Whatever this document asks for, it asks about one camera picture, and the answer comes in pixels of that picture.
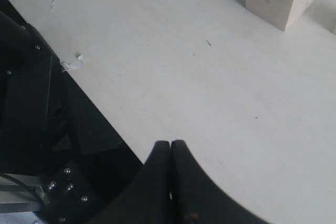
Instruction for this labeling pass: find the white torn tape scrap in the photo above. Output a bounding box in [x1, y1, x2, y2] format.
[60, 55, 84, 71]

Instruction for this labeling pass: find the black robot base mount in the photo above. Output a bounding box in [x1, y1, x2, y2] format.
[1, 0, 142, 223]

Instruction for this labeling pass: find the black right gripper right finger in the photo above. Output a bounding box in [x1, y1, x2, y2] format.
[171, 140, 267, 223]

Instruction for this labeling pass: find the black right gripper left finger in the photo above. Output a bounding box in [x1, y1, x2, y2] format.
[89, 141, 171, 224]

